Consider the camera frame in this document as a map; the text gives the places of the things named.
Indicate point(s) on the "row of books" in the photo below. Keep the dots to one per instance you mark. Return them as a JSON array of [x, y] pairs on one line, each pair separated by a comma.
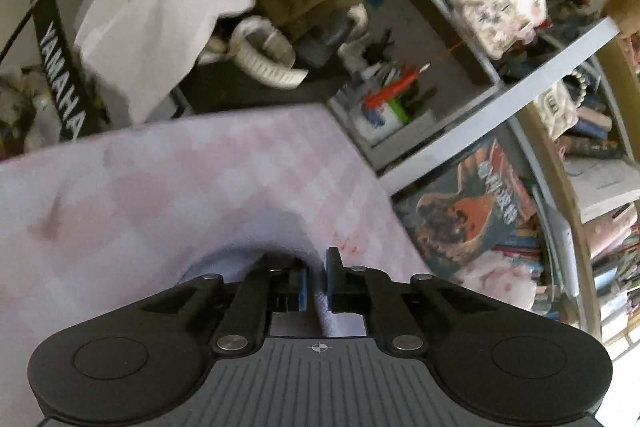
[[600, 217]]

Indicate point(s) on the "black keyboard stand banner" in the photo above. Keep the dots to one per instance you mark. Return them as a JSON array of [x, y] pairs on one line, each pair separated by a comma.
[[61, 82]]

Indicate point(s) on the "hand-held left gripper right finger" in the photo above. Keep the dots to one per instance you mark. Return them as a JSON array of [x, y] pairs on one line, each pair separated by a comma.
[[330, 283]]

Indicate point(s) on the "pink floral bouquet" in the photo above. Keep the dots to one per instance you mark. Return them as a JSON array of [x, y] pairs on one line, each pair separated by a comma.
[[500, 9]]

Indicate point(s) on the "box of pens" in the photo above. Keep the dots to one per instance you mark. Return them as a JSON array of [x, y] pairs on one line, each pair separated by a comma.
[[387, 107]]

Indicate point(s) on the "large illustrated dark book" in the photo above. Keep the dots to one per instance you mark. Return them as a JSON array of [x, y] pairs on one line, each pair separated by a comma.
[[467, 209]]

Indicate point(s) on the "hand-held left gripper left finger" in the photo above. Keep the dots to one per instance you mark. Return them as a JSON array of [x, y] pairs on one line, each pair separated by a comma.
[[301, 291]]

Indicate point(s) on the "pink white plush bunny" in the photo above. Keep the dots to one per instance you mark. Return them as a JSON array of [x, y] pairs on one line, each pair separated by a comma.
[[500, 279]]

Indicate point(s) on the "white curved bookshelf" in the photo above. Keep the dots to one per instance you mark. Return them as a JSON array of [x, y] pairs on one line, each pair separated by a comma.
[[500, 92]]

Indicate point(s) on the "white hanging garment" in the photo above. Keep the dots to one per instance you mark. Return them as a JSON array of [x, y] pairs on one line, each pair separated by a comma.
[[160, 7]]

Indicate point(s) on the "pink checked desk mat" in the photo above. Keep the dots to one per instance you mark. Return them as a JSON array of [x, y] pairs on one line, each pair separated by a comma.
[[150, 187]]

